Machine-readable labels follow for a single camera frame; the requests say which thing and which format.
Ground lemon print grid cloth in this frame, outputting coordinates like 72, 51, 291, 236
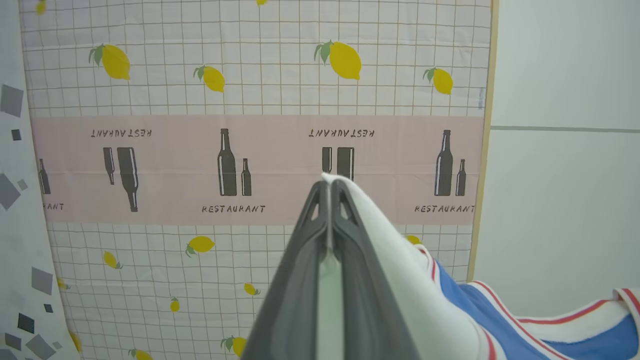
19, 0, 493, 360

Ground blue white basketball jersey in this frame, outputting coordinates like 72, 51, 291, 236
321, 172, 640, 360

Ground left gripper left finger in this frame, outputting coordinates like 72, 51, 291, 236
240, 180, 332, 360

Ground white curtain grey squares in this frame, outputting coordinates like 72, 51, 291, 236
0, 0, 84, 360

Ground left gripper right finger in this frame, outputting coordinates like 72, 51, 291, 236
330, 178, 422, 360

